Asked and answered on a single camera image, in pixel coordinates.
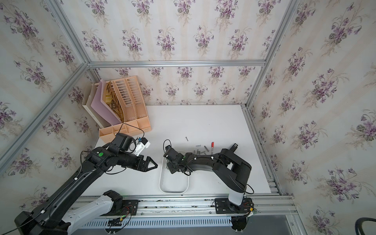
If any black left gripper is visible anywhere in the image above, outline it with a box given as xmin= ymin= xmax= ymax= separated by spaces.
xmin=117 ymin=152 xmax=159 ymax=171

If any white plastic storage box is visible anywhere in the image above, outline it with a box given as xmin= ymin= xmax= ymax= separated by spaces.
xmin=159 ymin=158 xmax=190 ymax=195

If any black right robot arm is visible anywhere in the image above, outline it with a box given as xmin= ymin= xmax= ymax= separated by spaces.
xmin=164 ymin=144 xmax=252 ymax=193

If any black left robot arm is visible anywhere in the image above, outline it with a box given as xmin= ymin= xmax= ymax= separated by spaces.
xmin=14 ymin=133 xmax=153 ymax=235

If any peach plastic desk organizer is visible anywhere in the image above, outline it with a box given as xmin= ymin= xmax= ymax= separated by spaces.
xmin=99 ymin=76 xmax=152 ymax=143

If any black rectangular object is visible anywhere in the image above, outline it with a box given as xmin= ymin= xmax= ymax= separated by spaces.
xmin=230 ymin=144 xmax=238 ymax=152

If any patterned brown book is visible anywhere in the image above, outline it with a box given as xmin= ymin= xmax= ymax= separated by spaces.
xmin=103 ymin=82 xmax=124 ymax=122

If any purple folder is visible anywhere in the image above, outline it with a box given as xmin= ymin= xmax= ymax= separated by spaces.
xmin=91 ymin=79 xmax=121 ymax=127

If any beige folder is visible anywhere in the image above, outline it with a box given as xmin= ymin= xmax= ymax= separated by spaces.
xmin=82 ymin=84 xmax=110 ymax=128

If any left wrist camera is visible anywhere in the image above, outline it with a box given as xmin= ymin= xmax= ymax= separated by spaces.
xmin=133 ymin=137 xmax=150 ymax=156

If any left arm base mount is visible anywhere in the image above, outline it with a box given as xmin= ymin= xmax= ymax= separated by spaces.
xmin=62 ymin=190 xmax=138 ymax=235

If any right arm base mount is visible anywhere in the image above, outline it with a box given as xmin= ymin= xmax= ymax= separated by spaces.
xmin=213 ymin=193 xmax=259 ymax=232

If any white ribbed cable duct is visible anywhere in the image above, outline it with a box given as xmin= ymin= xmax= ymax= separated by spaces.
xmin=81 ymin=216 xmax=233 ymax=229

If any aluminium front rail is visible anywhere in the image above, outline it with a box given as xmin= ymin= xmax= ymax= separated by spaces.
xmin=52 ymin=195 xmax=306 ymax=235

